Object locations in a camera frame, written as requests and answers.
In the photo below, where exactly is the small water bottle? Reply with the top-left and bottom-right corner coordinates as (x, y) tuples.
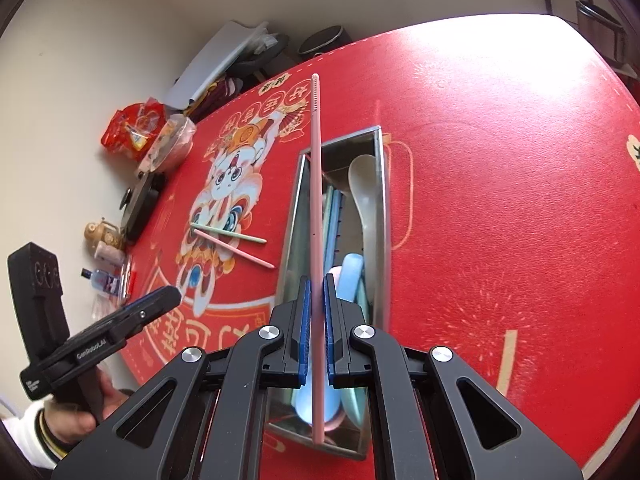
(81, 267), (126, 295)

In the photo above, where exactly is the mint green spoon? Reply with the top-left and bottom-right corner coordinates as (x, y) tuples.
(340, 385), (362, 423)

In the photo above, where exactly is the blue spoon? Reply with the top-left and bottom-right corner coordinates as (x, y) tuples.
(295, 252), (364, 426)

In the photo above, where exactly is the steel utensil tray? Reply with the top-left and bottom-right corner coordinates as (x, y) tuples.
(267, 126), (388, 461)

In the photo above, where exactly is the small pale pink jar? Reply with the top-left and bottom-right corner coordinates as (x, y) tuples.
(95, 240), (126, 266)

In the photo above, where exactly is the person's left hand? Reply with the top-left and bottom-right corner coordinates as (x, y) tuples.
(42, 367), (135, 445)

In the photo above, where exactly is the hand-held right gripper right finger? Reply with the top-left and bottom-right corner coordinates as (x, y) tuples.
(325, 275), (583, 480)

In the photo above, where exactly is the dark red cloth pile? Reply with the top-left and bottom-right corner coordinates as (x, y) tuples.
(187, 77), (246, 121)

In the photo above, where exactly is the pink chopstick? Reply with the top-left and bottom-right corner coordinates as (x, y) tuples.
(194, 229), (276, 269)
(310, 74), (328, 445)

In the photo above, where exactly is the green chopstick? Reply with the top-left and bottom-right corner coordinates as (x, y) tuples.
(189, 222), (267, 245)
(322, 186), (335, 271)

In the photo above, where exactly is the brown teapot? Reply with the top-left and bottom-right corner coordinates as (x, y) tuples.
(84, 217), (123, 251)

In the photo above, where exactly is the clear plastic container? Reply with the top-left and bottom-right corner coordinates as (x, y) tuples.
(137, 114), (197, 176)

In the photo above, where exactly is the beige spoon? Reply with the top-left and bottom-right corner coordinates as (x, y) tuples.
(348, 155), (378, 311)

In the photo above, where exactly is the red snack bag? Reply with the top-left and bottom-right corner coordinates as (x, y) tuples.
(101, 101), (168, 162)

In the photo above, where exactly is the red printed tablecloth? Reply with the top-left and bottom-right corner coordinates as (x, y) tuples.
(117, 12), (640, 480)

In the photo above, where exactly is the grey metal bin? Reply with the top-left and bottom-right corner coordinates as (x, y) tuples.
(575, 0), (626, 61)

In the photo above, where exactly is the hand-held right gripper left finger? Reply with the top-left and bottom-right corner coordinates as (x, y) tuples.
(50, 277), (311, 480)

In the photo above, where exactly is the black round pot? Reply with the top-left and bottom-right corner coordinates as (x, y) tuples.
(297, 25), (353, 58)

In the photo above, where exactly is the pink spoon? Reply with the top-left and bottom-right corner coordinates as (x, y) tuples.
(300, 266), (347, 433)

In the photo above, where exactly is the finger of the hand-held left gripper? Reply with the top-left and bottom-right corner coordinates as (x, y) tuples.
(120, 285), (182, 336)

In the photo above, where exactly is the bundle of pens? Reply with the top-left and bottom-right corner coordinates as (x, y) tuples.
(117, 255), (138, 296)

